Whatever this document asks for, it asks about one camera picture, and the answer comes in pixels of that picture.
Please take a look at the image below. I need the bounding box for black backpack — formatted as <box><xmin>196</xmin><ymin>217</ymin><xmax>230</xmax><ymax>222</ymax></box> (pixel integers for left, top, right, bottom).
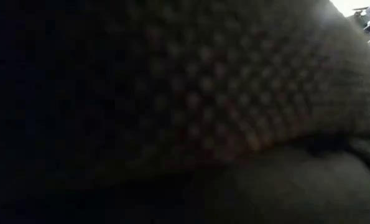
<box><xmin>0</xmin><ymin>0</ymin><xmax>370</xmax><ymax>224</ymax></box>

